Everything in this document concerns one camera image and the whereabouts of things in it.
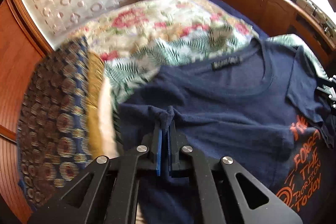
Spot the floral quilt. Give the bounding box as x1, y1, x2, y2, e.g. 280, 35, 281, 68
70, 0, 258, 61

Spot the long wooden sideboard cabinet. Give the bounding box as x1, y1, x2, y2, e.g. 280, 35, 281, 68
221, 0, 335, 71

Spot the palm-leaf print bedsheet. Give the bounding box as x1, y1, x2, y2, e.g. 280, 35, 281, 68
103, 33, 328, 111

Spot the navy blue printed t-shirt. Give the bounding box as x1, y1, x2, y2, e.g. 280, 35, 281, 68
118, 39, 335, 223

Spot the navy blue blanket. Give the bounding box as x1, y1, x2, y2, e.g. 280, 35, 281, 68
209, 0, 269, 40

